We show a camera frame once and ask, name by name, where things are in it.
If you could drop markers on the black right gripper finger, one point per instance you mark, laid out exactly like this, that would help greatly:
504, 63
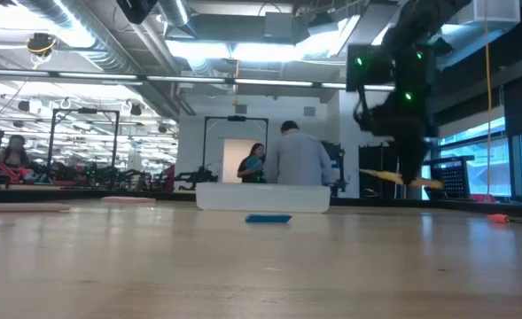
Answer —
420, 153
404, 153

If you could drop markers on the pencil with orange eraser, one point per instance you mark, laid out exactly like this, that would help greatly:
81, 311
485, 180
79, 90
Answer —
497, 218

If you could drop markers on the clear plastic pencil box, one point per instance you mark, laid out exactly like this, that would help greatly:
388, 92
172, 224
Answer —
262, 198

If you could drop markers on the blue eraser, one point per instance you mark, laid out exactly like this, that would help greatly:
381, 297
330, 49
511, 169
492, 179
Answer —
268, 218

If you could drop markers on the pink sticky note pad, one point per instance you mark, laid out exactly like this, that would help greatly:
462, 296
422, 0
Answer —
127, 200

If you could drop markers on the black background robot arm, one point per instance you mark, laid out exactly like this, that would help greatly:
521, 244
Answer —
196, 177

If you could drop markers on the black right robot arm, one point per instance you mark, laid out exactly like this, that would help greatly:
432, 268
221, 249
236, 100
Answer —
413, 26

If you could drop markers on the black cabinet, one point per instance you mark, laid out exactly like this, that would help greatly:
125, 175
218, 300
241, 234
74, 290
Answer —
376, 168

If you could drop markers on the black perforated crate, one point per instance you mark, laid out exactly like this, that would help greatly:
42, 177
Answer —
453, 177

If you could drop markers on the black equipment stand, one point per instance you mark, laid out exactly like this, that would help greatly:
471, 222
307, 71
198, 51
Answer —
337, 159

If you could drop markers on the standing person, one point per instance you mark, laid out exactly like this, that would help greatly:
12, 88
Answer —
298, 159

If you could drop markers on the person holding teal item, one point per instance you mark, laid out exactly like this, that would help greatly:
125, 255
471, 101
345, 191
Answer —
251, 166

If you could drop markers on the black background robot rig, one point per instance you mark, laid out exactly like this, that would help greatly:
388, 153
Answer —
110, 177

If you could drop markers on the seated person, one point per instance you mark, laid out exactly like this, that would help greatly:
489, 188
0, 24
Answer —
14, 155

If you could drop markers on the red fabric pile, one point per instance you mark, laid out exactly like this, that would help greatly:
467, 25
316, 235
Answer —
12, 173

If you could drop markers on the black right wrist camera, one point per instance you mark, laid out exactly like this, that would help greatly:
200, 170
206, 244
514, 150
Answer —
371, 71

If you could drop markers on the black aluminium table frame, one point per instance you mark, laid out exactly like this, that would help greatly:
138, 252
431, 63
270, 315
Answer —
376, 202

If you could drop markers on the black rig frame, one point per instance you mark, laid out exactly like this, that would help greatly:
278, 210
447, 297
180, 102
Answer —
236, 118
83, 111

